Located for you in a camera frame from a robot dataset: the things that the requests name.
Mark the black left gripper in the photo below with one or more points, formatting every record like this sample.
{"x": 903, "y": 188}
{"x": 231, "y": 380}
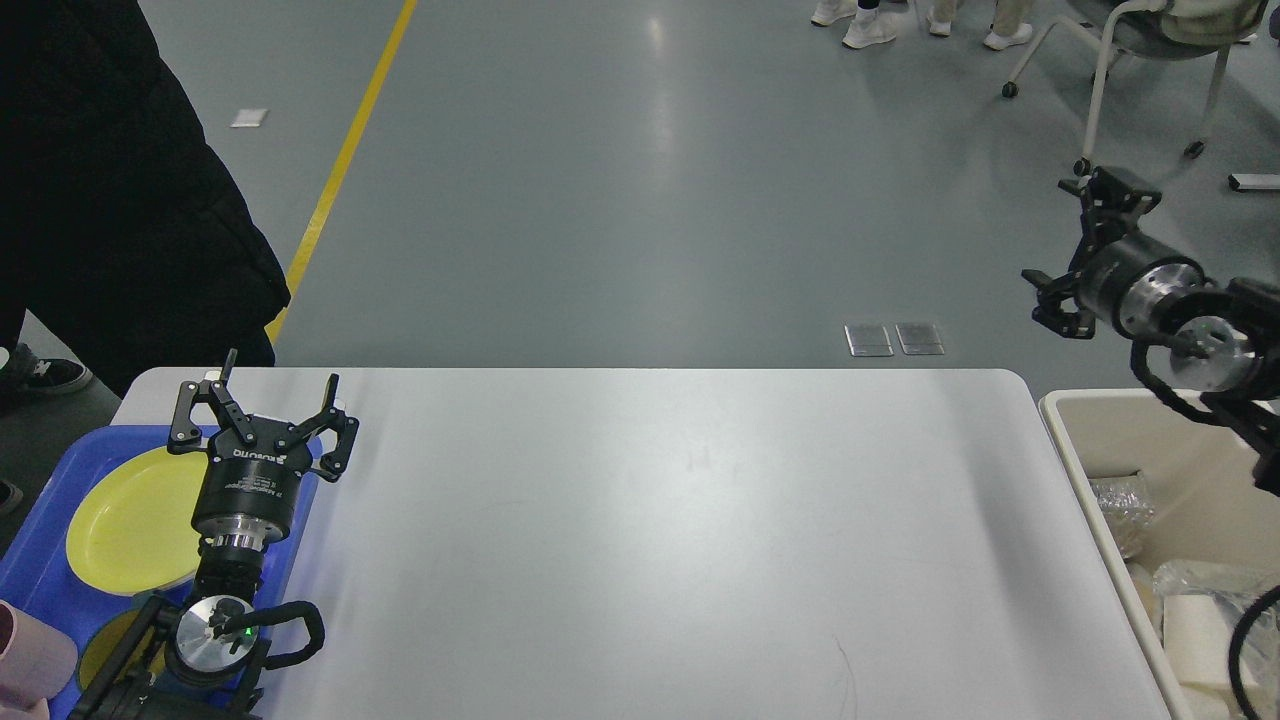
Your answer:
{"x": 250, "y": 490}

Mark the left floor metal plate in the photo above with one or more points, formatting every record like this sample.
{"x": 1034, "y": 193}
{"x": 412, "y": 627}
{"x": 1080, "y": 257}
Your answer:
{"x": 869, "y": 340}

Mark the beige plastic bin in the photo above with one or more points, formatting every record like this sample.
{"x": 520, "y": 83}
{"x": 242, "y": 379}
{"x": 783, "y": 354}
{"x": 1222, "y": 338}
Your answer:
{"x": 1206, "y": 505}

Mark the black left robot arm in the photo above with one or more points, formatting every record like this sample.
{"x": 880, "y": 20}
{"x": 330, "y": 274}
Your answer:
{"x": 202, "y": 658}

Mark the white paper cup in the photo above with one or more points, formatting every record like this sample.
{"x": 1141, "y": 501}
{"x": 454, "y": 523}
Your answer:
{"x": 1196, "y": 631}

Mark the metal bar on floor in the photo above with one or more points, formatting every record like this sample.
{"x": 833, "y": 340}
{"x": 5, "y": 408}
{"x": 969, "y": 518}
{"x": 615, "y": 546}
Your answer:
{"x": 1254, "y": 182}

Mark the white floor label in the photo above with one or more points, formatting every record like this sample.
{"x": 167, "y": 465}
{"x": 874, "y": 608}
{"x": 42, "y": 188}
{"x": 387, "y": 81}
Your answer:
{"x": 247, "y": 118}

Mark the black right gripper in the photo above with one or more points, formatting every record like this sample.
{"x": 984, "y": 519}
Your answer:
{"x": 1120, "y": 279}

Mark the foil sheet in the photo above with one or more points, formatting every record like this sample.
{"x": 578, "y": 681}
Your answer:
{"x": 1128, "y": 508}

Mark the pink mug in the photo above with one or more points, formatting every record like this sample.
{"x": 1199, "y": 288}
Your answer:
{"x": 37, "y": 663}

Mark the blue plastic tray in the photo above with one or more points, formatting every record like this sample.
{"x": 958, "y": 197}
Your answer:
{"x": 37, "y": 578}

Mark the right floor metal plate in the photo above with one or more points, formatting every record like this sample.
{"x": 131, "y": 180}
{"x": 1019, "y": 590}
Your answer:
{"x": 920, "y": 339}

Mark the yellow plastic plate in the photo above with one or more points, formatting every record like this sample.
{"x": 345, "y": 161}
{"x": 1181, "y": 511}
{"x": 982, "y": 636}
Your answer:
{"x": 131, "y": 533}

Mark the aluminium foil tray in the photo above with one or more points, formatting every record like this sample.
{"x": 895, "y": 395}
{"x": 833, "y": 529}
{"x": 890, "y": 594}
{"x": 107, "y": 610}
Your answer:
{"x": 1258, "y": 657}

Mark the floor metal plate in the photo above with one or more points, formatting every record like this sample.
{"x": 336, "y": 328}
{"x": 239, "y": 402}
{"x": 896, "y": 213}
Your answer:
{"x": 869, "y": 340}
{"x": 920, "y": 339}

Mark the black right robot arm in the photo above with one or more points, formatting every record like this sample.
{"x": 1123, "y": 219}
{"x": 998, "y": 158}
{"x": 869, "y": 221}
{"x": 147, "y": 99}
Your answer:
{"x": 1214, "y": 362}

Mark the white rolling chair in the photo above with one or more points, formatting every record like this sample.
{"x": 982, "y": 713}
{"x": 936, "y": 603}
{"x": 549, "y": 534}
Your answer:
{"x": 1151, "y": 30}

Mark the person in black coat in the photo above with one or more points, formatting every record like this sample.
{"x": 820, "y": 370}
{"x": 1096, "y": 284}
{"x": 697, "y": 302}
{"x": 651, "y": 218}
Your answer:
{"x": 127, "y": 245}

